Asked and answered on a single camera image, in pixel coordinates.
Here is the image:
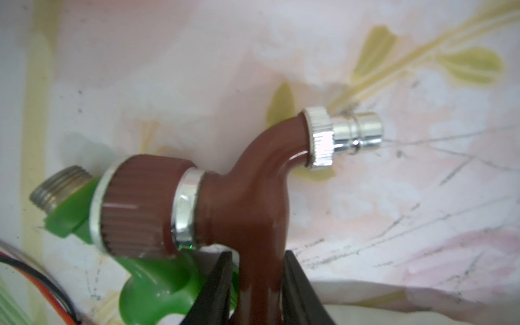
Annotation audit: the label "brown garden tap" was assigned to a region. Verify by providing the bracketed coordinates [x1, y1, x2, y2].
[89, 107, 383, 324]

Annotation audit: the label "cream cloth soil bag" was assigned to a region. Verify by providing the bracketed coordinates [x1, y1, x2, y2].
[312, 281, 519, 324]

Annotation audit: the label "red black wire leads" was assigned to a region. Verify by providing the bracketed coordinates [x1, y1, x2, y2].
[1, 241, 83, 324]

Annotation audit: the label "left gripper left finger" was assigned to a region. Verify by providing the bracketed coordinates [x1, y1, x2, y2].
[181, 252, 233, 325]

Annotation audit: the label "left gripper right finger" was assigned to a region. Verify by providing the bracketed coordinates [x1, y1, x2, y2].
[282, 250, 335, 325]

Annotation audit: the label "green plastic pipe fitting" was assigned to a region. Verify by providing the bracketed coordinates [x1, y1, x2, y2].
[29, 165, 209, 324]

